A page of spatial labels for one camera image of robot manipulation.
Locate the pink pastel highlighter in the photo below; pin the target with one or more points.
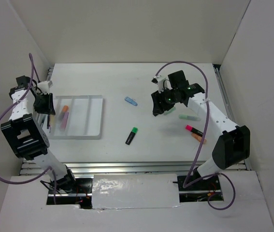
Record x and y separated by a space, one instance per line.
64 121

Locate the black refill pen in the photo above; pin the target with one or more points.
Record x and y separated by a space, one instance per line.
48 122

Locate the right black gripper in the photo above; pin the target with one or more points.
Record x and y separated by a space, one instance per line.
158 107

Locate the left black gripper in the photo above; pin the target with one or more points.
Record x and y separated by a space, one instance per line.
49 108

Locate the white foil cover sheet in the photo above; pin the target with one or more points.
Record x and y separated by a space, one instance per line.
135 191

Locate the pink cap black highlighter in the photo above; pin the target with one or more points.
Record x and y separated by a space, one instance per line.
194 130

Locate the aluminium frame rail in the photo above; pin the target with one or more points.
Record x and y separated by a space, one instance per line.
161 145

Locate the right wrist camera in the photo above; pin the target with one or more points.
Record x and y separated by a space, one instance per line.
161 82

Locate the mint L-point highlighter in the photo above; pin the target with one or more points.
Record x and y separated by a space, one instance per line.
187 117

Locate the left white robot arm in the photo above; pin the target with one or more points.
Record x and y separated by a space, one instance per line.
26 137

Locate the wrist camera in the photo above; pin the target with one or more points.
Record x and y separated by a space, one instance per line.
161 82
44 85

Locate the green cap black highlighter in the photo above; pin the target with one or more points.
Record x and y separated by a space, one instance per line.
131 135

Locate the orange translucent highlighter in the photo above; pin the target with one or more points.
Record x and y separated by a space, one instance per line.
199 138

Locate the yellow pastel highlighter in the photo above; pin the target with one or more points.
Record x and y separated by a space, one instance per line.
52 118

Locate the orange cap clear highlighter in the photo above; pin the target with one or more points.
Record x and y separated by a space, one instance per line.
64 109

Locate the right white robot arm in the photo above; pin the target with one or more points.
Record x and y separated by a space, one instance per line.
232 141

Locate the white compartment tray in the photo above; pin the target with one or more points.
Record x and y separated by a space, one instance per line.
84 121

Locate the small mint green highlighter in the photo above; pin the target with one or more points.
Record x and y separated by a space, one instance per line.
169 111

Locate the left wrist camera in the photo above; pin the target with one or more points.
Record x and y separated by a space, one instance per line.
44 85

